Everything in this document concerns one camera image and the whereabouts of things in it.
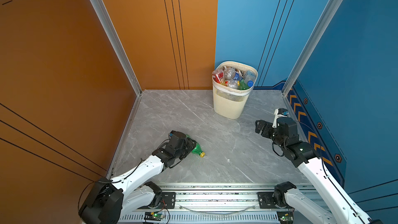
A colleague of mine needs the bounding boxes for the large green Sprite bottle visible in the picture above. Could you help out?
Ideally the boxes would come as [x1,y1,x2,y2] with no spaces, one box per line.
[187,135,205,158]

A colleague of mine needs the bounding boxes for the small green Sprite bottle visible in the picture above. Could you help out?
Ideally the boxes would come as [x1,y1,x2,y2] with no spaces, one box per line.
[238,80,250,90]

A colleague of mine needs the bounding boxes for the pale blue label bottle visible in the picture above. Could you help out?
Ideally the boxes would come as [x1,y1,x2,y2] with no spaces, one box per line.
[244,70,257,88]

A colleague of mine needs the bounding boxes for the clear bottle red label yellow cap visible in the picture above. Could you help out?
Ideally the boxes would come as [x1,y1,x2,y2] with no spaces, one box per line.
[225,80,240,90]

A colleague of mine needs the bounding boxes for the clear bottle blue cap front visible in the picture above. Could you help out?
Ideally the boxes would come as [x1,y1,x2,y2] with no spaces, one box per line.
[223,67,243,81]

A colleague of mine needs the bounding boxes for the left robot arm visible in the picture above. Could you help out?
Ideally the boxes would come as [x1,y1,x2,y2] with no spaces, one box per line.
[78,131,205,224]

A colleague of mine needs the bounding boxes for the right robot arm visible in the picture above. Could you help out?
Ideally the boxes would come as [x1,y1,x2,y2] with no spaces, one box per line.
[255,116,381,224]

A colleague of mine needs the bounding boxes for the cream ribbed waste bin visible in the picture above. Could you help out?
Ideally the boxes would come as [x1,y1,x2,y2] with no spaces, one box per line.
[212,61,258,119]

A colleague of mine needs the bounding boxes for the left circuit board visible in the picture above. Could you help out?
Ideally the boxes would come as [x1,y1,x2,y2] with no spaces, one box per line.
[144,212,165,223]

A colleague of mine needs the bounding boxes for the circuit board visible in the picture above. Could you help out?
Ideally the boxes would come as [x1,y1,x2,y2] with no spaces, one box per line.
[277,212,294,224]
[144,212,165,223]

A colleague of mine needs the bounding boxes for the right circuit board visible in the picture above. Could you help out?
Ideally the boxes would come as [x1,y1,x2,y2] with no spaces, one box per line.
[277,212,294,224]

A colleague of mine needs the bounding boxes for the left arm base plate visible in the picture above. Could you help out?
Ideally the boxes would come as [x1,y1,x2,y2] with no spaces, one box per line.
[140,192,176,209]

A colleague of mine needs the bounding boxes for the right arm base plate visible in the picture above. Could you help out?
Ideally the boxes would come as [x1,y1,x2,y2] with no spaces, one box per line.
[257,190,301,209]

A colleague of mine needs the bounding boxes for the aluminium front rail frame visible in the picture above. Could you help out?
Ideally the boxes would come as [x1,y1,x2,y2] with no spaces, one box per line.
[81,183,357,224]

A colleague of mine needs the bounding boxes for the right aluminium corner post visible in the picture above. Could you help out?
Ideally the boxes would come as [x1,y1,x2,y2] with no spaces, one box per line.
[282,0,343,96]

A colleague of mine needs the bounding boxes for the aluminium corner post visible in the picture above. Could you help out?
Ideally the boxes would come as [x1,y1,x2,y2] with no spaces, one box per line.
[282,0,343,96]
[90,0,142,97]

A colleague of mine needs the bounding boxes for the left aluminium corner post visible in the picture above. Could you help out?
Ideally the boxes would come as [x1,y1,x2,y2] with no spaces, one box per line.
[90,0,142,97]

